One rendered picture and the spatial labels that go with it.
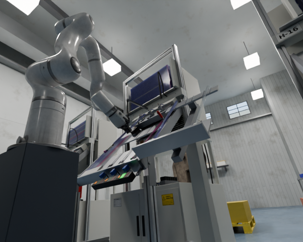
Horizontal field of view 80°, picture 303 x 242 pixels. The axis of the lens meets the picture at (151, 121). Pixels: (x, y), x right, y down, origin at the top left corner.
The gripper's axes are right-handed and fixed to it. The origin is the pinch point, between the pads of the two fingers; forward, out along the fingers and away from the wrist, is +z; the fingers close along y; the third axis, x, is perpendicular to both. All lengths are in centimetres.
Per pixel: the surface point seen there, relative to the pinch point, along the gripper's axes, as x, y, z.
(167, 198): 25, -11, 42
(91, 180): 28.4, 29.1, 9.8
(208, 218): 44, -46, 31
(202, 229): 48, -43, 34
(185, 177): -348, 305, 430
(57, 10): -383, 289, -250
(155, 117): -25.8, -5.0, 11.6
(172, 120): -18.8, -20.9, 16.2
